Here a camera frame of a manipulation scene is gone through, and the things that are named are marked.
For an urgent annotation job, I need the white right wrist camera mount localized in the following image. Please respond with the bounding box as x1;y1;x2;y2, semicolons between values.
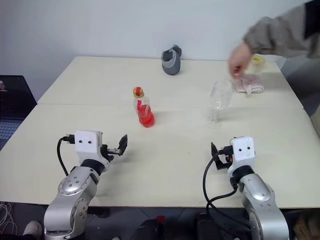
226;136;256;176

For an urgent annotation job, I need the white cable bundle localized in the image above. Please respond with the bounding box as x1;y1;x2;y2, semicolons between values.
0;199;16;235

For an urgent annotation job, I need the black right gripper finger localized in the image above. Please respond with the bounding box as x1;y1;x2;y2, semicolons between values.
210;141;219;162

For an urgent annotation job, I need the person bare hand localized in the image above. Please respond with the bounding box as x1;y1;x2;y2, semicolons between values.
228;41;254;77

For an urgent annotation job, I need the white shoe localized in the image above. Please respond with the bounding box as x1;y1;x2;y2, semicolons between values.
22;220;43;237

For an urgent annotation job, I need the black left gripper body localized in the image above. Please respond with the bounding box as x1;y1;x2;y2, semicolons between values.
99;143;121;162

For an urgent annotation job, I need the translucent tape roll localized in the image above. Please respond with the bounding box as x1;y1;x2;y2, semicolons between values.
246;53;266;75

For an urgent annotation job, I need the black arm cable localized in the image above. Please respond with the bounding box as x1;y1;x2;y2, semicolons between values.
56;134;76;177
202;157;251;226

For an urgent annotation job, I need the black laptop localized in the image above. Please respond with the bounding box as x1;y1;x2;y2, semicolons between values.
0;74;38;152

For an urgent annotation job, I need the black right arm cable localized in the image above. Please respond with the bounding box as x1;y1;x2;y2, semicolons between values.
202;157;251;226

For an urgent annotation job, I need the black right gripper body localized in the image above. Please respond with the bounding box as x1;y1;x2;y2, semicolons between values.
215;145;235;172

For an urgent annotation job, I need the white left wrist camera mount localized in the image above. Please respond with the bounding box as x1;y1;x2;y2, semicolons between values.
74;129;111;168

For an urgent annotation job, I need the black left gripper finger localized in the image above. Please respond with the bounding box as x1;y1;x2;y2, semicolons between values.
117;134;129;157

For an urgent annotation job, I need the person black vest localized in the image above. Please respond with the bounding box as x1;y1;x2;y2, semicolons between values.
303;0;320;40

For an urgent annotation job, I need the clear wine glass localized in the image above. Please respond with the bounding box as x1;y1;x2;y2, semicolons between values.
205;79;234;129

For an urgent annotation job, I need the orange bottle with cap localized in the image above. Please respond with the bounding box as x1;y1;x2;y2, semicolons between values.
132;86;156;129

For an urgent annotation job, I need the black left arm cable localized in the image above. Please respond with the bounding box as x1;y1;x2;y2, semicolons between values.
56;134;76;177

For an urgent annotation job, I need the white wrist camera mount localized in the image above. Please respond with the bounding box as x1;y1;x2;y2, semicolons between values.
74;129;111;168
226;136;256;176

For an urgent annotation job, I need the pink white cloth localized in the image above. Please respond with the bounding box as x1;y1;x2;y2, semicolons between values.
233;73;265;95

